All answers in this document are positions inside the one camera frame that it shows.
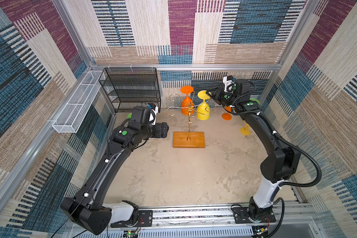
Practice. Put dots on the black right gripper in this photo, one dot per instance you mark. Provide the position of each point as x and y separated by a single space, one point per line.
217 94

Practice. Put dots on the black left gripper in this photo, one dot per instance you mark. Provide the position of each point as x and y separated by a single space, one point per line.
161 131

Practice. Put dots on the yellow back wine glass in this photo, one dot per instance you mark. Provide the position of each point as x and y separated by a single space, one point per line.
203 109

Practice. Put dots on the yellow wine glass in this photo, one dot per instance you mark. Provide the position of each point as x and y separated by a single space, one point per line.
203 109
246 129

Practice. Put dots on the orange back wine glass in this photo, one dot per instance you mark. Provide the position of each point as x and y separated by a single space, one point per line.
187 101

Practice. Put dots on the orange wine glass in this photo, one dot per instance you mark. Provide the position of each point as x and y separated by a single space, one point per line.
227 116
187 101

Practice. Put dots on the orange front wine glass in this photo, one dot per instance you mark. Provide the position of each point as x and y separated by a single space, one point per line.
227 116

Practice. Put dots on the gold wire wine glass rack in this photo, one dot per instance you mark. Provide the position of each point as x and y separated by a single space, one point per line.
189 138

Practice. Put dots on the yellow front wine glass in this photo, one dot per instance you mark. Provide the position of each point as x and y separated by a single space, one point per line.
246 129

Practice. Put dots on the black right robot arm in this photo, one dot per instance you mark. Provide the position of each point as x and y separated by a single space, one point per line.
281 161

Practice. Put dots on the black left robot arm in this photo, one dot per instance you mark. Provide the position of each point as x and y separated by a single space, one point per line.
86 208

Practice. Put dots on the black mesh shelf rack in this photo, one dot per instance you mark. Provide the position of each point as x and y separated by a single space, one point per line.
130 87

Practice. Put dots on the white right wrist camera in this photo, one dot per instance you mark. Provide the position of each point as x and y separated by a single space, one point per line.
228 82

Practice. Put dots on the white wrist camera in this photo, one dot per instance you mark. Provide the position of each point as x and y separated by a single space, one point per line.
228 82
154 109

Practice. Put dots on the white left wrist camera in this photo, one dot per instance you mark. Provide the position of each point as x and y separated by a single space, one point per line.
154 109

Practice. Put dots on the white mesh wall basket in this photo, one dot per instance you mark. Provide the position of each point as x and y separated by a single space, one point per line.
75 110

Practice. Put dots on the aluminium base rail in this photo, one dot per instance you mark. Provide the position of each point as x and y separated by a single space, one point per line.
297 220

